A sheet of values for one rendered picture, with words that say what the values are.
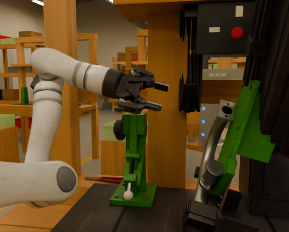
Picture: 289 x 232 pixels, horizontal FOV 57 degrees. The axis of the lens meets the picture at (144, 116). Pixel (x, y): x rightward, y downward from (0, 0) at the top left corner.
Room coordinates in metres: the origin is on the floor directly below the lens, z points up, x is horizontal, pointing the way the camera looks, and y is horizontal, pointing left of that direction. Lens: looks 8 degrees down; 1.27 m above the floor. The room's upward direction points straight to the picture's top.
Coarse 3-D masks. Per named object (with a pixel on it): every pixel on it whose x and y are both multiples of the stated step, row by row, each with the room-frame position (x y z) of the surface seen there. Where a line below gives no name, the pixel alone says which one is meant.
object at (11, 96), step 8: (24, 32) 5.62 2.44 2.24; (32, 32) 5.63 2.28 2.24; (0, 40) 5.77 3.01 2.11; (8, 40) 5.69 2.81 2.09; (0, 48) 5.67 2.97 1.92; (8, 48) 5.63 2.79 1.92; (32, 48) 5.47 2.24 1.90; (8, 72) 5.73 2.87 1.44; (16, 72) 5.66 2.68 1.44; (32, 72) 5.48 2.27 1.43; (8, 80) 6.28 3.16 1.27; (8, 88) 6.27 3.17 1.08; (0, 96) 5.86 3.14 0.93; (8, 96) 5.78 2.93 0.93; (16, 96) 5.81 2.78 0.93; (16, 120) 5.69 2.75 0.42
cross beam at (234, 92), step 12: (204, 84) 1.01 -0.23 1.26; (216, 84) 1.00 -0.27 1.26; (228, 84) 1.00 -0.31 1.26; (240, 84) 0.99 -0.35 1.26; (84, 96) 1.09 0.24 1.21; (96, 96) 1.08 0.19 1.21; (144, 96) 1.05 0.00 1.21; (204, 96) 1.01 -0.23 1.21; (216, 96) 1.00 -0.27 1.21; (228, 96) 1.00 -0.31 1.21
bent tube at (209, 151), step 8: (224, 104) 0.65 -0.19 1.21; (232, 104) 0.65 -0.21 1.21; (224, 112) 0.67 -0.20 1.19; (232, 112) 0.63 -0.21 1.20; (216, 120) 0.66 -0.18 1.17; (224, 120) 0.64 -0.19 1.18; (232, 120) 0.62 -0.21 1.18; (216, 128) 0.68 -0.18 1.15; (208, 136) 0.71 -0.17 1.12; (216, 136) 0.69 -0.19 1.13; (208, 144) 0.70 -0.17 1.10; (216, 144) 0.70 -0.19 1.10; (208, 152) 0.69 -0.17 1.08; (208, 160) 0.68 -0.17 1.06; (200, 168) 0.67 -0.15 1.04; (200, 176) 0.65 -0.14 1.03; (200, 192) 0.61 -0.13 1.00; (200, 200) 0.60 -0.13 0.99
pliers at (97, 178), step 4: (88, 176) 1.03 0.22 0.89; (92, 176) 1.03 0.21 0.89; (96, 176) 1.03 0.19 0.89; (104, 176) 1.03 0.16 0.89; (108, 176) 1.03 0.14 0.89; (100, 180) 1.00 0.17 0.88; (104, 180) 1.00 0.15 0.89; (108, 180) 0.99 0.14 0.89; (112, 180) 0.99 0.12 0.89; (116, 180) 0.99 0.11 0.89; (120, 180) 0.98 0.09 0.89
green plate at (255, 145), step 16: (256, 80) 0.54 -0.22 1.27; (240, 96) 0.63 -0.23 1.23; (256, 96) 0.55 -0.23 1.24; (240, 112) 0.58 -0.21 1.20; (256, 112) 0.55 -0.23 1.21; (240, 128) 0.55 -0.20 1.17; (256, 128) 0.55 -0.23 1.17; (224, 144) 0.65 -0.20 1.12; (240, 144) 0.56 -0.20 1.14; (256, 144) 0.55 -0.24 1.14; (272, 144) 0.55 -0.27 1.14; (224, 160) 0.59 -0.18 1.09
